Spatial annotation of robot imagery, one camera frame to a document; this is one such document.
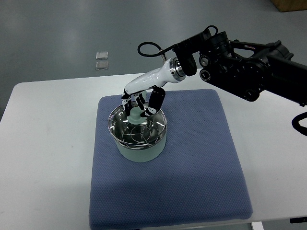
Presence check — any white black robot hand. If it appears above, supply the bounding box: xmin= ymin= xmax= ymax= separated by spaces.
xmin=121 ymin=58 xmax=186 ymax=117

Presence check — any glass lid with green knob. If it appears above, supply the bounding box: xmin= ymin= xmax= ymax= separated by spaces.
xmin=108 ymin=105 xmax=167 ymax=150

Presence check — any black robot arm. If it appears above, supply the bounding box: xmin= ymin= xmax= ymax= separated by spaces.
xmin=172 ymin=26 xmax=307 ymax=106

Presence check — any pale green pot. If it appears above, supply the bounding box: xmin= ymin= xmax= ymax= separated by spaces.
xmin=107 ymin=104 xmax=167 ymax=162

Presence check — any upper metal floor plate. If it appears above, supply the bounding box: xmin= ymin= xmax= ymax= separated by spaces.
xmin=95 ymin=51 xmax=108 ymax=60

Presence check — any blue quilted mat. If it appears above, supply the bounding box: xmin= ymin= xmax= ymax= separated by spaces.
xmin=89 ymin=89 xmax=253 ymax=230

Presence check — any brown cardboard box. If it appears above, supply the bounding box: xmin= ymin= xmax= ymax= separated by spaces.
xmin=271 ymin=0 xmax=307 ymax=12

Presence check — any black table control panel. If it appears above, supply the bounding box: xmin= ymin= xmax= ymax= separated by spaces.
xmin=290 ymin=217 xmax=307 ymax=224

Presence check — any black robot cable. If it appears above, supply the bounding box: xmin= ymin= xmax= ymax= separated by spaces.
xmin=138 ymin=42 xmax=177 ymax=62

